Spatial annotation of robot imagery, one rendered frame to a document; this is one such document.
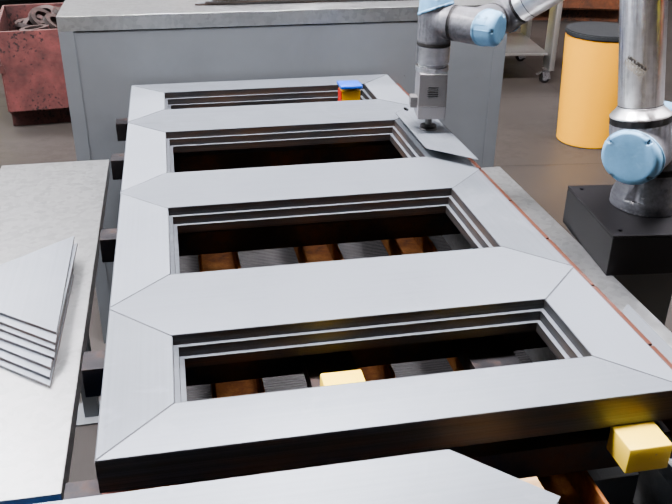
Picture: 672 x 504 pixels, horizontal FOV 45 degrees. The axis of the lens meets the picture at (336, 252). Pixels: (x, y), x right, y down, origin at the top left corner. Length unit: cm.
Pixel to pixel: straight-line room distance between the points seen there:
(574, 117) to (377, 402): 365
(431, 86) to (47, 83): 329
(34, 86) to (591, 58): 300
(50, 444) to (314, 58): 155
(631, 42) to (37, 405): 121
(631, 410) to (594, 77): 346
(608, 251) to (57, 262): 109
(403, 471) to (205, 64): 166
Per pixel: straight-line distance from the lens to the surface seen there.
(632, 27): 165
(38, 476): 115
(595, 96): 450
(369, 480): 93
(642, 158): 167
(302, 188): 162
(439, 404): 103
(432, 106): 187
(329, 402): 102
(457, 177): 170
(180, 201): 158
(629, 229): 177
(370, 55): 246
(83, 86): 242
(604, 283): 174
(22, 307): 144
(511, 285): 130
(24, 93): 488
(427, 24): 183
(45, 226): 181
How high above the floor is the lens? 149
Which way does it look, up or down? 27 degrees down
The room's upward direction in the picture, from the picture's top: 1 degrees clockwise
